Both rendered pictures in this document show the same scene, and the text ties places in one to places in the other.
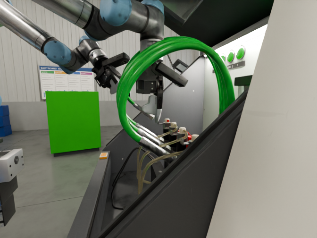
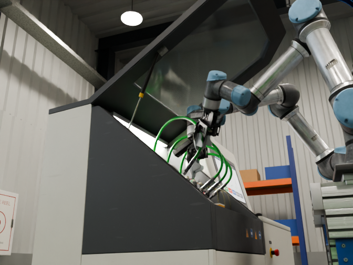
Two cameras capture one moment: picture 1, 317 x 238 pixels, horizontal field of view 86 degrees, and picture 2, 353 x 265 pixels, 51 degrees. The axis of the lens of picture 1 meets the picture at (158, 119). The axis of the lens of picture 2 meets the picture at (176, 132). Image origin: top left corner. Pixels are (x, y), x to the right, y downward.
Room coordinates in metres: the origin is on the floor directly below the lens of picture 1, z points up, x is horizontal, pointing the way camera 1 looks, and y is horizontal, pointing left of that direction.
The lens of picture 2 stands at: (1.98, 1.02, 0.73)
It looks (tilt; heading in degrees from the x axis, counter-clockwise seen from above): 20 degrees up; 218
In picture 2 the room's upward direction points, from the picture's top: 1 degrees counter-clockwise
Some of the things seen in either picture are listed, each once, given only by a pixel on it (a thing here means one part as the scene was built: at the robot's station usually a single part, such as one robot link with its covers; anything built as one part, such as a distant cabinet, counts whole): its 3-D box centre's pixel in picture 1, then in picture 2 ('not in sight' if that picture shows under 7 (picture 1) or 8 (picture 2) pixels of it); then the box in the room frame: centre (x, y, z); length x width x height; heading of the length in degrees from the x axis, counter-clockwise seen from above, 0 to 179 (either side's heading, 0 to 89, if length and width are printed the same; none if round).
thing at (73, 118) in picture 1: (75, 120); not in sight; (3.80, 1.88, 0.65); 0.95 x 0.86 x 1.30; 117
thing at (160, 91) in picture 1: (158, 95); not in sight; (0.54, 0.00, 1.23); 0.05 x 0.02 x 0.09; 11
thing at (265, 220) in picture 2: not in sight; (260, 225); (-0.14, -0.02, 0.96); 0.70 x 0.22 x 0.03; 11
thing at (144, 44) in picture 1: (152, 49); (195, 131); (0.56, 0.02, 1.37); 0.08 x 0.08 x 0.05
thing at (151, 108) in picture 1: (152, 109); (198, 168); (0.55, 0.02, 1.18); 0.06 x 0.03 x 0.09; 101
